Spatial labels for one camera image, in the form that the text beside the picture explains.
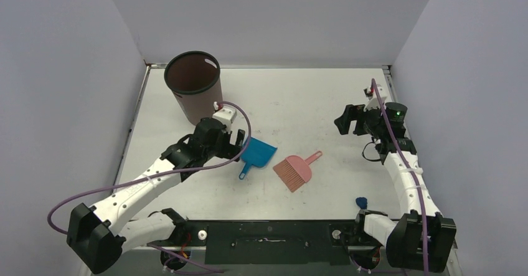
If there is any blue plastic dustpan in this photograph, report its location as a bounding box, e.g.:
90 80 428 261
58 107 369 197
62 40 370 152
238 137 278 180

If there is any brown cylindrical waste bin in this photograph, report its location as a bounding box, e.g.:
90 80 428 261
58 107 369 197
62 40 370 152
164 50 223 125

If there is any pink hand brush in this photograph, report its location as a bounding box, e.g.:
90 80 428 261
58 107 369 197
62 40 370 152
273 151 323 193

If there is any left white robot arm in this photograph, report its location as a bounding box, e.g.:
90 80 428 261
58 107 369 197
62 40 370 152
66 115 248 274

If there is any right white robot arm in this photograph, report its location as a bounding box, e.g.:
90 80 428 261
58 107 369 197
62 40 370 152
334 102 456 273

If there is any dark blue scrap front right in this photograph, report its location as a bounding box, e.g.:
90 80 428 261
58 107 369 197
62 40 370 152
355 197 368 210

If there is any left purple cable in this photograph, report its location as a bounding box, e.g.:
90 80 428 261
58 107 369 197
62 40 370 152
47 101 252 274

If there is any purple cable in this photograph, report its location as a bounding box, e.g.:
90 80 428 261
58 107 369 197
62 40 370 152
47 101 252 274
370 78 431 275

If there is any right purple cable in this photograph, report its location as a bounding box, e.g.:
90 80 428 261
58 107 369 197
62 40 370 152
370 78 431 275

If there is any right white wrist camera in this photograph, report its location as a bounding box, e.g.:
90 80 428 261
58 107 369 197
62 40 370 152
364 83 388 112

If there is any aluminium frame rail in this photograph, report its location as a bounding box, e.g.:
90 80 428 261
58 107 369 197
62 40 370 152
87 219 458 252

